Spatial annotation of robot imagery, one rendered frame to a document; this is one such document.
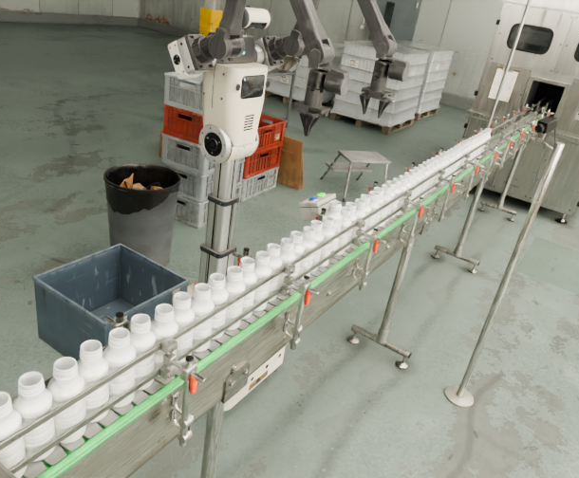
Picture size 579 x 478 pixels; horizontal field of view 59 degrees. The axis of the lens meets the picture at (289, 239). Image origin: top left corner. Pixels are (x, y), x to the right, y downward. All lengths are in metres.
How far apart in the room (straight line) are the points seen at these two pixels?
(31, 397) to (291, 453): 1.59
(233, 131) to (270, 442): 1.35
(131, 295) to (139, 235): 1.36
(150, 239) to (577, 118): 4.26
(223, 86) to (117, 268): 0.77
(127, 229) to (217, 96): 1.38
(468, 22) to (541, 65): 5.98
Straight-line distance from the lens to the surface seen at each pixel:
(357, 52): 8.08
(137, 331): 1.06
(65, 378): 0.97
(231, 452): 2.35
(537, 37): 5.82
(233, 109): 2.00
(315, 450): 2.42
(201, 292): 1.15
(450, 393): 2.93
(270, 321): 1.41
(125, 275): 1.81
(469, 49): 11.65
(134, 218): 3.11
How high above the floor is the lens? 1.80
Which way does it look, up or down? 26 degrees down
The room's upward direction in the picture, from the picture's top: 10 degrees clockwise
